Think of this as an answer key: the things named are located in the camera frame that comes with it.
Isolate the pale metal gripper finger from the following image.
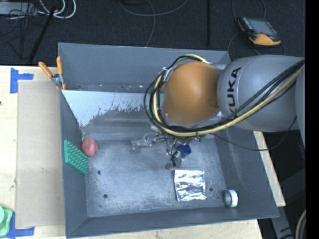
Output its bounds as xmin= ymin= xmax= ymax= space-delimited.
xmin=141 ymin=133 xmax=157 ymax=143
xmin=131 ymin=139 xmax=153 ymax=151

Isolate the dark blue small object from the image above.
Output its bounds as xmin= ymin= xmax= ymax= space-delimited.
xmin=177 ymin=144 xmax=192 ymax=158

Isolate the grey metal bin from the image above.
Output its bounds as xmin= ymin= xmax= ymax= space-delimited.
xmin=57 ymin=42 xmax=280 ymax=239

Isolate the pink toy peach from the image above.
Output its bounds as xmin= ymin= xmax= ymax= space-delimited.
xmin=82 ymin=137 xmax=99 ymax=157

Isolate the silver foil packet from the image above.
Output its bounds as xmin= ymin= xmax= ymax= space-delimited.
xmin=173 ymin=169 xmax=208 ymax=202

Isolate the green studded building plate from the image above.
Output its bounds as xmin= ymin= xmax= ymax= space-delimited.
xmin=63 ymin=139 xmax=89 ymax=177

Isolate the white tape roll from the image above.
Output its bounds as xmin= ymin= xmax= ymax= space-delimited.
xmin=223 ymin=189 xmax=239 ymax=208

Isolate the pale cardboard board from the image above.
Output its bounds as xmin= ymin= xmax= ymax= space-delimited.
xmin=14 ymin=80 xmax=66 ymax=229

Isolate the black cylinder on white bracket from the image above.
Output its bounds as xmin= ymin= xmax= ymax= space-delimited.
xmin=164 ymin=143 xmax=184 ymax=170

